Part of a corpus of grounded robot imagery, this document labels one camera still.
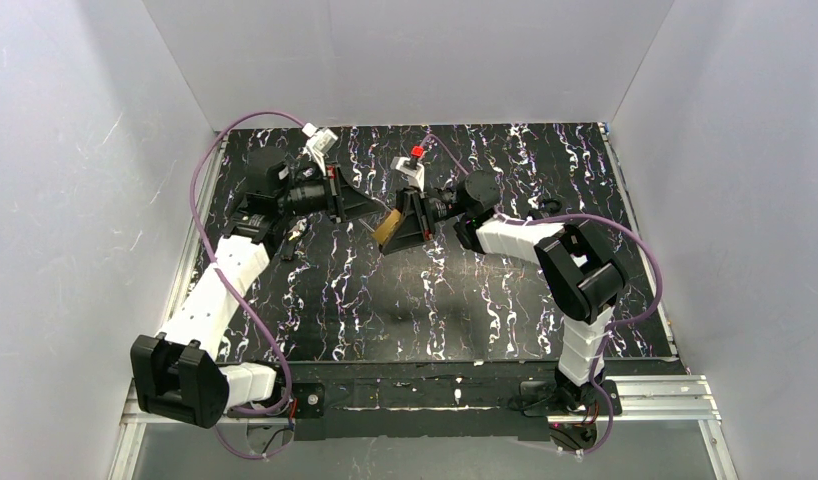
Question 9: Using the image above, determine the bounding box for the brass padlock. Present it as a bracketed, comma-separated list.
[367, 210, 403, 246]

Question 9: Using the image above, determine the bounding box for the black key fob with lanyard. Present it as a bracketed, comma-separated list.
[280, 218, 310, 262]

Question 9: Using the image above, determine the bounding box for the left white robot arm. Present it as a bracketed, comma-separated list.
[130, 146, 383, 428]

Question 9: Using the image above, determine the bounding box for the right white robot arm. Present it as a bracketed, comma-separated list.
[373, 171, 628, 387]

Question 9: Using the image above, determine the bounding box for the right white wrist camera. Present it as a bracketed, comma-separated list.
[391, 145, 425, 191]

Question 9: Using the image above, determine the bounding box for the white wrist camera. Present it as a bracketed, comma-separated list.
[391, 145, 425, 191]
[302, 123, 338, 175]

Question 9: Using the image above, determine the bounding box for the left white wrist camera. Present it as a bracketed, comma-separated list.
[302, 123, 338, 175]

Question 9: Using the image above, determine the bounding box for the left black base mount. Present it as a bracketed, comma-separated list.
[227, 382, 326, 419]

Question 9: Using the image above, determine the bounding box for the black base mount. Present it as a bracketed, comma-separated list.
[508, 372, 623, 423]
[227, 382, 326, 419]

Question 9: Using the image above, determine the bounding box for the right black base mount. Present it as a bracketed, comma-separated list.
[508, 372, 623, 423]

